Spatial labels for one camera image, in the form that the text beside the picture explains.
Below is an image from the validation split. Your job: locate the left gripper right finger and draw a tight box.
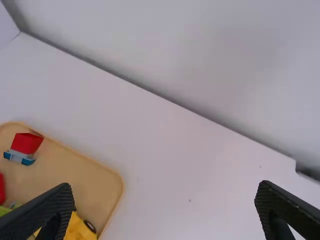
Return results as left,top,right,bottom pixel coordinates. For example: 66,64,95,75
254,179,320,240

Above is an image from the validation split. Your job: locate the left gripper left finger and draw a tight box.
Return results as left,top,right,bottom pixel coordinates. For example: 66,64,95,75
0,182,77,240

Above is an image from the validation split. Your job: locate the blue toy brick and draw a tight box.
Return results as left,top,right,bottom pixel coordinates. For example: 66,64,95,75
3,148,37,167

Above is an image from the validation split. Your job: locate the green toy brick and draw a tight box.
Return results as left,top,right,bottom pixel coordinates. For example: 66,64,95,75
0,204,16,219

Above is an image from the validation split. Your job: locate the tan tray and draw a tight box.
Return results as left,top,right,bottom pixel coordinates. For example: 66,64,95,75
0,121,124,240

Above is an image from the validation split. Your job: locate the yellow toy car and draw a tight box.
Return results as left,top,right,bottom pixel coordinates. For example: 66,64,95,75
32,211,98,240

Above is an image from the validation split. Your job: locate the red toy brick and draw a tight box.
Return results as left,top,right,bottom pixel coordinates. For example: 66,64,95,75
10,132,45,155
0,172,7,205

